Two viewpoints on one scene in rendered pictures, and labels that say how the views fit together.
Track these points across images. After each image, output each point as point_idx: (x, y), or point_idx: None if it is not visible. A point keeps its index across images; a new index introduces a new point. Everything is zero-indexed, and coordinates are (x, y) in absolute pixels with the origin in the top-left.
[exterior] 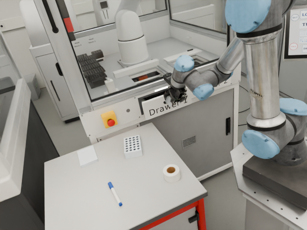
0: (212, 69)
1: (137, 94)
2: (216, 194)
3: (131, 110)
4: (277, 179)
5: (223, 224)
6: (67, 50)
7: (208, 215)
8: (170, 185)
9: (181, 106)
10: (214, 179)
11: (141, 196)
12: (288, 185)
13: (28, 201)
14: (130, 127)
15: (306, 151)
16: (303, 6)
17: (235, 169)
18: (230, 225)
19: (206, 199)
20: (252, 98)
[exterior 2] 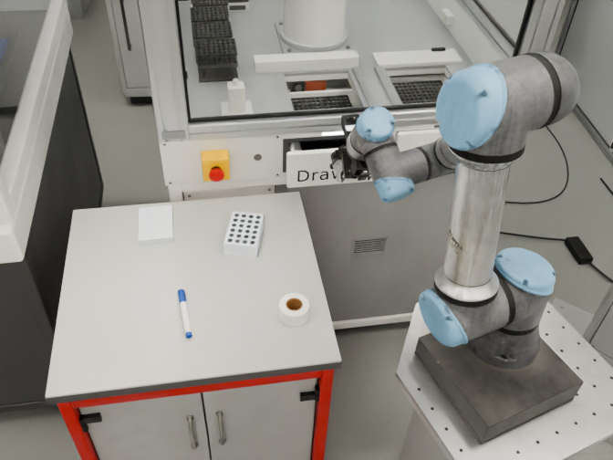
0: (426, 148)
1: (285, 131)
2: (393, 360)
3: (264, 159)
4: (460, 381)
5: (382, 420)
6: (166, 19)
7: (361, 394)
8: (284, 329)
9: (366, 180)
10: (401, 329)
11: (228, 332)
12: (471, 395)
13: (31, 274)
14: (254, 188)
15: (533, 351)
16: None
17: (408, 338)
18: (394, 426)
19: (370, 364)
20: (449, 245)
